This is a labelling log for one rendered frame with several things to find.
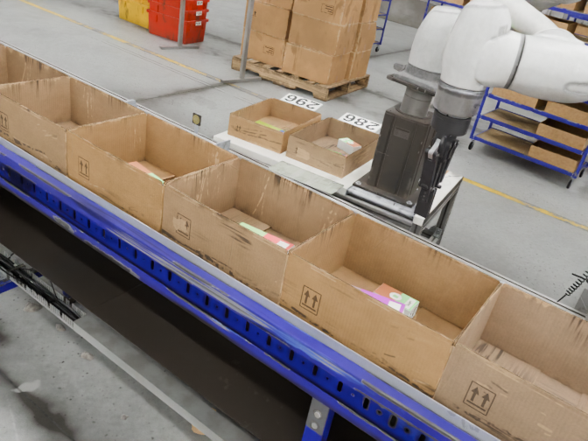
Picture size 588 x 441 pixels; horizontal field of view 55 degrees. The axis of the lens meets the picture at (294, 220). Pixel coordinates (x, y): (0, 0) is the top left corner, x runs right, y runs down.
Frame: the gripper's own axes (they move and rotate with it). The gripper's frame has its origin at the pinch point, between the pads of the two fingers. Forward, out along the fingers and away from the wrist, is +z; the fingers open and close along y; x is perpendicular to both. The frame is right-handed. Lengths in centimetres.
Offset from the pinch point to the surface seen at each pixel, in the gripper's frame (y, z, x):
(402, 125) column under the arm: 87, 16, 45
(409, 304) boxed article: -0.3, 26.1, -4.2
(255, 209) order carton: 7, 28, 50
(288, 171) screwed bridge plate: 68, 44, 80
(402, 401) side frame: -27.0, 28.1, -16.2
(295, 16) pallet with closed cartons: 385, 50, 306
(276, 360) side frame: -28.1, 36.9, 12.3
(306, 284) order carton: -21.2, 19.5, 12.8
